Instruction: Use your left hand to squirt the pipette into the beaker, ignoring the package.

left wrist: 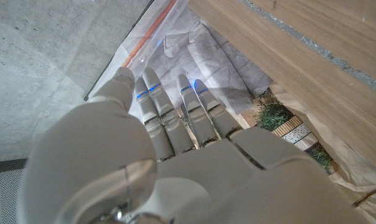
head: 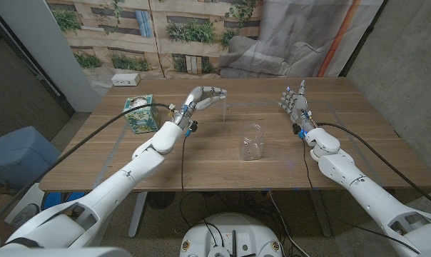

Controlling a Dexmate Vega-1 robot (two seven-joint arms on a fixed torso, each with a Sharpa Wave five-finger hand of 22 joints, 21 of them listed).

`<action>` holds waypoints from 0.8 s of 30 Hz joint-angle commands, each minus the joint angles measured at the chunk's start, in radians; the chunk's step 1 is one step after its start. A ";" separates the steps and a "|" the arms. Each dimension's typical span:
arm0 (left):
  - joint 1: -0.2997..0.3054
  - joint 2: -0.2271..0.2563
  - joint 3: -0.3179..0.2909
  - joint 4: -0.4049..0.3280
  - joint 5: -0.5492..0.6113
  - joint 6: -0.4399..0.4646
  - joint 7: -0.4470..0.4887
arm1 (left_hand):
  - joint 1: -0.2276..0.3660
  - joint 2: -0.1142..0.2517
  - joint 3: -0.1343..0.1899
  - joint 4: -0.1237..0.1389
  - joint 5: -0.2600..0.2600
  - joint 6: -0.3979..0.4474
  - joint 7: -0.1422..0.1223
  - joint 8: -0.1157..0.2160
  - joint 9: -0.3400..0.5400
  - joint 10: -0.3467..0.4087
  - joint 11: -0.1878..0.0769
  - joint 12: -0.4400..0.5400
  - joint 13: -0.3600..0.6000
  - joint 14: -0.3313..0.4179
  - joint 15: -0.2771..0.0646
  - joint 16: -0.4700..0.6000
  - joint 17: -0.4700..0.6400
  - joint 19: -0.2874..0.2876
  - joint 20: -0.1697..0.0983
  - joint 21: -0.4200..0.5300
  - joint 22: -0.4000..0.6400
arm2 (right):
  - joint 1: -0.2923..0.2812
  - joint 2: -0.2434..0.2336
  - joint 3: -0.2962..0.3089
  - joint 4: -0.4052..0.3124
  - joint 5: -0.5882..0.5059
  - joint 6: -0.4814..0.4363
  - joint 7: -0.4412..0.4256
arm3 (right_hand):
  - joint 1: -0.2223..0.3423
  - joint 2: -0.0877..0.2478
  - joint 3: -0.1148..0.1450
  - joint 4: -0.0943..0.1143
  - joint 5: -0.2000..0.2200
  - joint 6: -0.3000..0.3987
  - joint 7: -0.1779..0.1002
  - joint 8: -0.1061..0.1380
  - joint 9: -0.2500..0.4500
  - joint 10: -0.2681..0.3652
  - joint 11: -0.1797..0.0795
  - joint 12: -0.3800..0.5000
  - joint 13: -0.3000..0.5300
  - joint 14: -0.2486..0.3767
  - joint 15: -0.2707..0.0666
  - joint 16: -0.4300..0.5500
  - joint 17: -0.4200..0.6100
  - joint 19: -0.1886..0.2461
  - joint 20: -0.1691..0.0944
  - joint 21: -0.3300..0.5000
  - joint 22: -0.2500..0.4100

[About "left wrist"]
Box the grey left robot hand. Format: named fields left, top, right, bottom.
left=18, top=66, right=376, bottom=224

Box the wooden panel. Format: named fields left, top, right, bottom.
left=239, top=0, right=376, bottom=97

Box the printed fabric backdrop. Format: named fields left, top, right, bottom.
left=85, top=0, right=376, bottom=224

